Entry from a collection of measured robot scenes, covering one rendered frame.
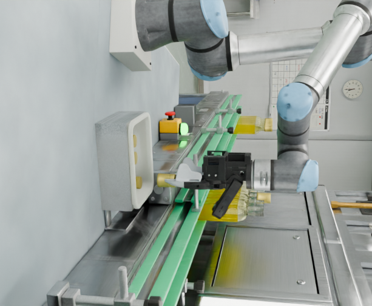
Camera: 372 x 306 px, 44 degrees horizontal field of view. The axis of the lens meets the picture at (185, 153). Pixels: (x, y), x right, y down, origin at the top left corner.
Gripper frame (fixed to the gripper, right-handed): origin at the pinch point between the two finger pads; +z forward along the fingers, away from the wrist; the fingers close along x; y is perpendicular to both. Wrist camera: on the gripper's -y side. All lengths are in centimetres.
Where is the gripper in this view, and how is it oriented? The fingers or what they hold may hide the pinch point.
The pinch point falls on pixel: (172, 180)
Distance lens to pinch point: 115.9
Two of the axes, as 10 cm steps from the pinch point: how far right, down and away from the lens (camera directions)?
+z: -9.8, -0.2, 1.8
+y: -0.3, -9.7, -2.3
